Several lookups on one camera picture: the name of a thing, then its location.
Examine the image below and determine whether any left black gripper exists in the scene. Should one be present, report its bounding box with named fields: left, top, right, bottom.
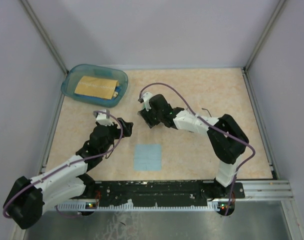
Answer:
left=96, top=117, right=133, bottom=156

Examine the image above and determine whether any grey glasses case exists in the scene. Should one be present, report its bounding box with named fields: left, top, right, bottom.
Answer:
left=138, top=108, right=153, bottom=128

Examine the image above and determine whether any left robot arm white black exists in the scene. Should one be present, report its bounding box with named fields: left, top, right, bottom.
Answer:
left=3, top=116, right=134, bottom=230

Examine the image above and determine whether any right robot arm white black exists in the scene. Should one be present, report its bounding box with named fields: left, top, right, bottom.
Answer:
left=138, top=92, right=249, bottom=199

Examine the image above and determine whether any light blue cleaning cloth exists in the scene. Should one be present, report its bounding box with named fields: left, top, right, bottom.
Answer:
left=134, top=144, right=162, bottom=172

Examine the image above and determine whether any teal plastic bin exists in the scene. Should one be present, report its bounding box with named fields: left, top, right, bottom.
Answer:
left=61, top=64, right=129, bottom=108

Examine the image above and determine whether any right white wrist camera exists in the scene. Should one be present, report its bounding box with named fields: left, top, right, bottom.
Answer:
left=138, top=92, right=153, bottom=111

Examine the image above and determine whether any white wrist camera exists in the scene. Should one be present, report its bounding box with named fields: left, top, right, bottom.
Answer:
left=93, top=109, right=113, bottom=126
left=138, top=92, right=153, bottom=111

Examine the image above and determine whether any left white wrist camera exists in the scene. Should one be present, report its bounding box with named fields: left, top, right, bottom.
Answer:
left=93, top=109, right=113, bottom=126

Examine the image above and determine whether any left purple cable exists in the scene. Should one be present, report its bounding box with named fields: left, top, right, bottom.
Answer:
left=2, top=110, right=123, bottom=221

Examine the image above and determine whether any purple cable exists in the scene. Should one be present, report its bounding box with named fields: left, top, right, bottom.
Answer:
left=2, top=110, right=123, bottom=221
left=139, top=83, right=256, bottom=216

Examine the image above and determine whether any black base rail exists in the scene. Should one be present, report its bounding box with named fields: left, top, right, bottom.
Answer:
left=78, top=180, right=245, bottom=215

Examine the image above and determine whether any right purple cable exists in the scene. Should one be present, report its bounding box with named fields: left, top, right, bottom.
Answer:
left=139, top=83, right=256, bottom=216

